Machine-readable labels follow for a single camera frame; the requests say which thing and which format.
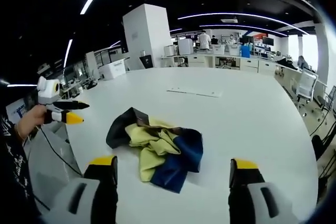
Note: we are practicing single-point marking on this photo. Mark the white square pillar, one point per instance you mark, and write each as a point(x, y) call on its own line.
point(147, 35)

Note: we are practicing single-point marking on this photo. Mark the blue bin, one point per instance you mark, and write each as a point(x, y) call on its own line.
point(245, 50)

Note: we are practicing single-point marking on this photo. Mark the white machine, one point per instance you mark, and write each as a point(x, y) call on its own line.
point(186, 46)

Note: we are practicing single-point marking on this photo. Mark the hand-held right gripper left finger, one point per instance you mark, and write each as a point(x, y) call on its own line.
point(86, 192)

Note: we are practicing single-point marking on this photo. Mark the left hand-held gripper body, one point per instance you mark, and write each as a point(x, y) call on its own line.
point(47, 95)

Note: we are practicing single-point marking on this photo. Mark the person's left hand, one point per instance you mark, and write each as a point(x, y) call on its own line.
point(30, 121)

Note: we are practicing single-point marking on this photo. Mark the yellow and blue garment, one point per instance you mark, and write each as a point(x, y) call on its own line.
point(160, 148)

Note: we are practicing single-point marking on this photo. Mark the white office chair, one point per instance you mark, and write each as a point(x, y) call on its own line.
point(305, 85)

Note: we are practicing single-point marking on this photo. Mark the white drawer cabinet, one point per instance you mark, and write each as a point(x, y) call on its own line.
point(249, 65)

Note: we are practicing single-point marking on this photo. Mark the black waste bin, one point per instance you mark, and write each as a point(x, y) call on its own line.
point(146, 61)

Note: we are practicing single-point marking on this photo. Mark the black computer monitor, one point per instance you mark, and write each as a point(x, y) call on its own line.
point(267, 41)

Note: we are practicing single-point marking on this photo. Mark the white storage box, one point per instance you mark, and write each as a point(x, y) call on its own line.
point(112, 69)

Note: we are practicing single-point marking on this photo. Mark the white mesh basket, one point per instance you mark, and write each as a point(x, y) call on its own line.
point(218, 49)

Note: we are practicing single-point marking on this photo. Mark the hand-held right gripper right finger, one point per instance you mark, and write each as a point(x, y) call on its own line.
point(256, 195)

